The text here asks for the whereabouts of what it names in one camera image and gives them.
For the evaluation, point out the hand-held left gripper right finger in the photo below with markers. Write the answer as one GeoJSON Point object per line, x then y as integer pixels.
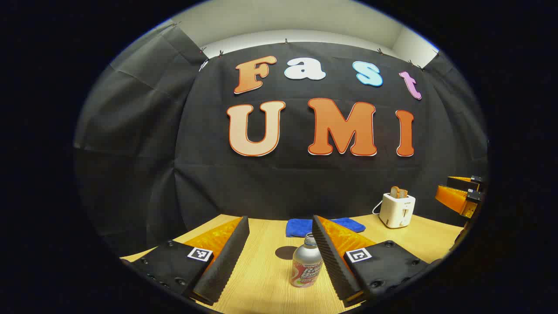
{"type": "Point", "coordinates": [333, 266]}

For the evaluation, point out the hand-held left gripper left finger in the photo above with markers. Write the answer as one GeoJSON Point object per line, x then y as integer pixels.
{"type": "Point", "coordinates": [222, 266]}

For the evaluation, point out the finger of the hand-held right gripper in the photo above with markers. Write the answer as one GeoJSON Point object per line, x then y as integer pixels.
{"type": "Point", "coordinates": [453, 198]}
{"type": "Point", "coordinates": [468, 183]}

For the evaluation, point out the silver water bottle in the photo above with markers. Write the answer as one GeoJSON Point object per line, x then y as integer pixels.
{"type": "Point", "coordinates": [306, 266]}

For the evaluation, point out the dark round coaster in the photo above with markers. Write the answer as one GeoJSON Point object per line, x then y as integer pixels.
{"type": "Point", "coordinates": [284, 253]}

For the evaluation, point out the toast slice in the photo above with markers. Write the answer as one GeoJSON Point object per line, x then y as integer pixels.
{"type": "Point", "coordinates": [403, 193]}
{"type": "Point", "coordinates": [394, 192]}

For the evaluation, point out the blue towel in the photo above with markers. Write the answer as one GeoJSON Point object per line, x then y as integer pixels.
{"type": "Point", "coordinates": [298, 226]}

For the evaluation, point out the white toaster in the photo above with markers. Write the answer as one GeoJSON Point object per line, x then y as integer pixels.
{"type": "Point", "coordinates": [394, 211]}

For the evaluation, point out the black backdrop cloth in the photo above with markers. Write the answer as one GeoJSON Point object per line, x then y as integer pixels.
{"type": "Point", "coordinates": [283, 183]}

